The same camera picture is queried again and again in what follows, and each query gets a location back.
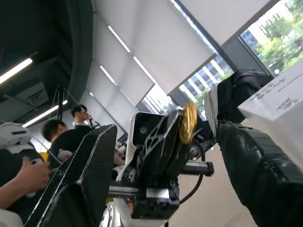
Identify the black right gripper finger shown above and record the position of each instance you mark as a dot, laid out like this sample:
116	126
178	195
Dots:
255	179
78	179
203	139

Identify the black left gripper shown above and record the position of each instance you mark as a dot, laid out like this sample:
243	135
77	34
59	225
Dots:
156	205

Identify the gold coin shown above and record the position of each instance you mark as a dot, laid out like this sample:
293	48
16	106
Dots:
188	123

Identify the white box with print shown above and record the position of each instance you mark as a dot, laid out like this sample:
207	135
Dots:
279	116

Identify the bare person hand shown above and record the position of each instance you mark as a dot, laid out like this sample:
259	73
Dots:
33	175

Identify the seated person in black shirt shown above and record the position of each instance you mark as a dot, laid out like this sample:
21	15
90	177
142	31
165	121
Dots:
66	142

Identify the white hand controller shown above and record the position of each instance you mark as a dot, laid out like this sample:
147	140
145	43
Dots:
35	162

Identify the black bag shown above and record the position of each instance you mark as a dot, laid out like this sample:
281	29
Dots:
241	94

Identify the standing person with black hair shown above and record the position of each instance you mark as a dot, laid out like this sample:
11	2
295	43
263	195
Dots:
80	116

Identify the long ceiling light strip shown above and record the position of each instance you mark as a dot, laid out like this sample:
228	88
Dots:
43	114
15	70

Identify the white VR headset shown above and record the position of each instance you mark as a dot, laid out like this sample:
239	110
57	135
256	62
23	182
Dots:
14	136

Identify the ceiling air vent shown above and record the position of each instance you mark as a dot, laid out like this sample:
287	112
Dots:
36	97

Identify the white roller blind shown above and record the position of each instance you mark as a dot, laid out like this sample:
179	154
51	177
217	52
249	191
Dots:
161	42
227	16
118	68

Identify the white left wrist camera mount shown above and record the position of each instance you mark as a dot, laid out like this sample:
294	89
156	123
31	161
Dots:
132	134

